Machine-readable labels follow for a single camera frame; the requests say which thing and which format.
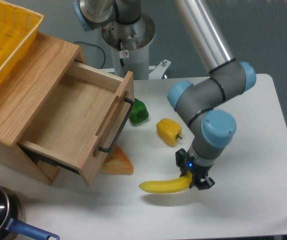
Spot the yellow bell pepper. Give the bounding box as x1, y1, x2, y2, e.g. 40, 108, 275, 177
156, 118, 182, 147

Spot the open wooden drawer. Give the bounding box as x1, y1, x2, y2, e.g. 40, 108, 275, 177
18, 61, 134, 185

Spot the toasted bread slice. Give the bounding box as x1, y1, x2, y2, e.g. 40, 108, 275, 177
101, 145, 134, 176

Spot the green bell pepper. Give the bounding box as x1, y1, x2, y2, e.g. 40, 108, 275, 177
129, 98, 149, 125

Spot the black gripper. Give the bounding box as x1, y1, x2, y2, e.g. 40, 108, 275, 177
175, 148, 215, 190

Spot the yellow plastic basket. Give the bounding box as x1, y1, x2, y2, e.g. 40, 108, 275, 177
0, 0, 44, 84

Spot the yellow banana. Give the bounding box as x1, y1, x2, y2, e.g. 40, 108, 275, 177
139, 172, 193, 194

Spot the wooden drawer cabinet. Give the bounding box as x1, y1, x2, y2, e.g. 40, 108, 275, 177
0, 33, 86, 185

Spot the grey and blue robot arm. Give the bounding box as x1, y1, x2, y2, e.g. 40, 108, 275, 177
73, 0, 257, 194

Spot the black pot with blue handle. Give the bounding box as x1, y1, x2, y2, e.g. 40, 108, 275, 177
0, 186, 60, 240

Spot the black cable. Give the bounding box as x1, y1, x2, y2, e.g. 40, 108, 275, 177
73, 41, 106, 70

